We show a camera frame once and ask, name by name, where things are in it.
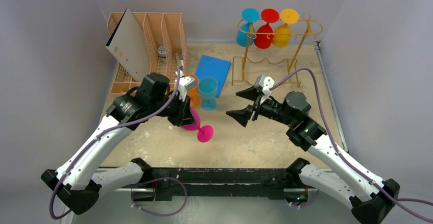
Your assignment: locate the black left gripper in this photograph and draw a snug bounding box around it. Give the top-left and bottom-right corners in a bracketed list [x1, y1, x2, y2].
[150, 91, 196, 127]

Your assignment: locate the magenta wine glass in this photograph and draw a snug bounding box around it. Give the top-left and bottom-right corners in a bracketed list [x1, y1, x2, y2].
[181, 107, 214, 143]

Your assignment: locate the orange wine glass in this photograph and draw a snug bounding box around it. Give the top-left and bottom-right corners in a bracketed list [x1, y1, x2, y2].
[187, 74, 201, 108]

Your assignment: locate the light blue front wine glass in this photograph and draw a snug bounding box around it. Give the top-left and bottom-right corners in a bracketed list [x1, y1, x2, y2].
[198, 77, 218, 111]

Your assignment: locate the light blue wine glass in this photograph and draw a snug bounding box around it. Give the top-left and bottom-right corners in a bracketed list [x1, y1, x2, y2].
[236, 8, 260, 47]
[198, 77, 218, 111]

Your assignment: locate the yellow wine glass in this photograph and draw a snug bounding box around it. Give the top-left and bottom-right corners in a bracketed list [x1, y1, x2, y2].
[272, 8, 299, 48]

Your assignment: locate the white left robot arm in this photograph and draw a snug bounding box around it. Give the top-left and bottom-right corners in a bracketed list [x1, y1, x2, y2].
[41, 71, 195, 215]

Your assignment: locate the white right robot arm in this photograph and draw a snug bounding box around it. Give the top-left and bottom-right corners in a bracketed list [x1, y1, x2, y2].
[226, 86, 400, 223]

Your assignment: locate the red wine glass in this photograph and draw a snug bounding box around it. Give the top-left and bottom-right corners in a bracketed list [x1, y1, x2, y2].
[254, 8, 279, 49]

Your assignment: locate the gold metal wine glass rack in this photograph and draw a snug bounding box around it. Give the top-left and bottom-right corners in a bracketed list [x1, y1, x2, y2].
[230, 12, 324, 85]

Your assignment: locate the light blue rear wine glass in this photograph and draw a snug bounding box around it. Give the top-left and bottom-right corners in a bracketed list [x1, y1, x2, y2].
[236, 8, 260, 47]

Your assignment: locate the blue notebook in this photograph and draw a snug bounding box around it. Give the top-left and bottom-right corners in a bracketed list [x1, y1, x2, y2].
[195, 55, 231, 98]

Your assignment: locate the small jar in organizer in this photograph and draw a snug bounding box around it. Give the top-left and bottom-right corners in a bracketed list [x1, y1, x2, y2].
[157, 45, 167, 63]

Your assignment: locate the pink plastic file organizer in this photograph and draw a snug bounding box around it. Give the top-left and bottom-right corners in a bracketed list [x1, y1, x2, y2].
[106, 12, 188, 95]

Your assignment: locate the grey board in organizer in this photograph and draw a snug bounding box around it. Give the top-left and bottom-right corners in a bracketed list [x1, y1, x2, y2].
[105, 8, 151, 82]

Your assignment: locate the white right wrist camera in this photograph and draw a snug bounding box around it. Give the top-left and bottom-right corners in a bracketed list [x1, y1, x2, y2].
[254, 74, 275, 97]

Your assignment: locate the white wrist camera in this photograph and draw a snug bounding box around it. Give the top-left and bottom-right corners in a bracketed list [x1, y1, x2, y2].
[254, 74, 275, 97]
[175, 71, 193, 102]

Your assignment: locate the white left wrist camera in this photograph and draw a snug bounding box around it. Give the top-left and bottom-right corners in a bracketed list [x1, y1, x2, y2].
[175, 71, 193, 102]

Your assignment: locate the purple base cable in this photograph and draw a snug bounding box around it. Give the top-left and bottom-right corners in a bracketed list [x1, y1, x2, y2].
[130, 177, 189, 217]

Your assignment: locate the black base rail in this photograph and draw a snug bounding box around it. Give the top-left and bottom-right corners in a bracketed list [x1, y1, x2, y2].
[129, 167, 316, 203]

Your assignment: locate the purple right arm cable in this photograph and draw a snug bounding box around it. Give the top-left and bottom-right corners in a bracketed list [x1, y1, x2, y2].
[270, 68, 433, 206]

